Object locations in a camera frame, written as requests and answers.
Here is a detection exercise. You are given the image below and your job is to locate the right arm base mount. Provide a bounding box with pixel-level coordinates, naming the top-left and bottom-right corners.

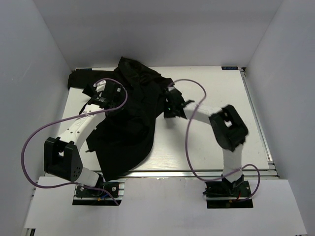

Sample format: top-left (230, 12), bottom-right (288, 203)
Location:
top-left (203, 181), bottom-right (253, 209)

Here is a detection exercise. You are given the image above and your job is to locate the blue table label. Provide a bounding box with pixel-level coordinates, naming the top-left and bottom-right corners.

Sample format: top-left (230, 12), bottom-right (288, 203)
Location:
top-left (75, 68), bottom-right (92, 71)
top-left (221, 66), bottom-right (239, 70)

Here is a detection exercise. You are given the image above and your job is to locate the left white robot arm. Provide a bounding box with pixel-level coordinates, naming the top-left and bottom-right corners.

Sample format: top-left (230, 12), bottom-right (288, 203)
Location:
top-left (44, 79), bottom-right (128, 196)

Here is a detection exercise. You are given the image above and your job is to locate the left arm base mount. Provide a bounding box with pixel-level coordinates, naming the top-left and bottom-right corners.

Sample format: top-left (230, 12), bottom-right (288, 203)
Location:
top-left (72, 179), bottom-right (126, 207)

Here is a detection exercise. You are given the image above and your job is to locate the black jacket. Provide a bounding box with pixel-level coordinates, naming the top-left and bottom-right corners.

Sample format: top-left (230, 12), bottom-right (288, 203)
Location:
top-left (67, 57), bottom-right (173, 181)

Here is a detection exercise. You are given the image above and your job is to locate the blue table label right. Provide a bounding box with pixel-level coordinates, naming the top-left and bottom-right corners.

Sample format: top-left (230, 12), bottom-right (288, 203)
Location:
top-left (221, 66), bottom-right (239, 70)

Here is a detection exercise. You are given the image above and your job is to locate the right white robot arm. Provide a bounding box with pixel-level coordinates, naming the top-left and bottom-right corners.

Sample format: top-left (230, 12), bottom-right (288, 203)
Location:
top-left (164, 87), bottom-right (249, 196)

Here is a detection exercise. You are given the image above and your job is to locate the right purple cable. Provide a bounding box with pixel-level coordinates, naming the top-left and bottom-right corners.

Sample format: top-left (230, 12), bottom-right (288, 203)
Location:
top-left (167, 79), bottom-right (261, 202)

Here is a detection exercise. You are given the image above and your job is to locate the blue table label left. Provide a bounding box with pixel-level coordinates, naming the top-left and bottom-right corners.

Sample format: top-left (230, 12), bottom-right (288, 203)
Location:
top-left (75, 68), bottom-right (92, 71)

